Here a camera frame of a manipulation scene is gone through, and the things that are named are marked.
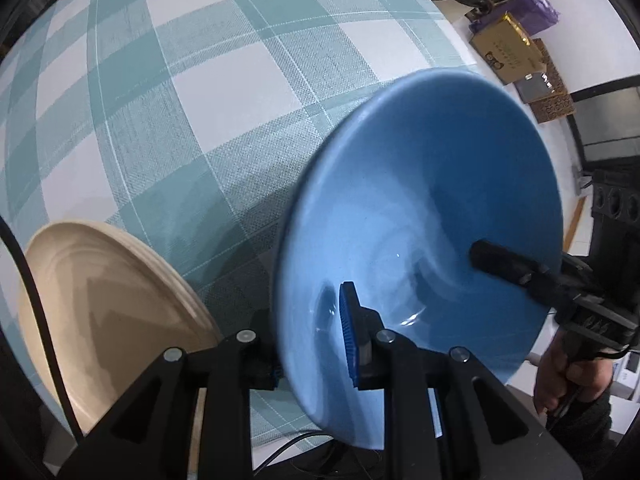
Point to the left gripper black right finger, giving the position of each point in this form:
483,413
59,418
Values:
381,359

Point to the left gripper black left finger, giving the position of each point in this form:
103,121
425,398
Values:
220,442

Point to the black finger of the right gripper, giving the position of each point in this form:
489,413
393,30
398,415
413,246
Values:
526,273

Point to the cream plate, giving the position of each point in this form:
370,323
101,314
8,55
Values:
112,306

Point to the person's right hand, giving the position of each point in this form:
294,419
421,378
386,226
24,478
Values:
555,375

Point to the cardboard box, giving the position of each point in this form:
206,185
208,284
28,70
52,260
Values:
508,50

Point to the purple bag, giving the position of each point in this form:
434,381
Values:
534,15

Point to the teal white checkered tablecloth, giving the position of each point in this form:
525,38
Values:
187,123

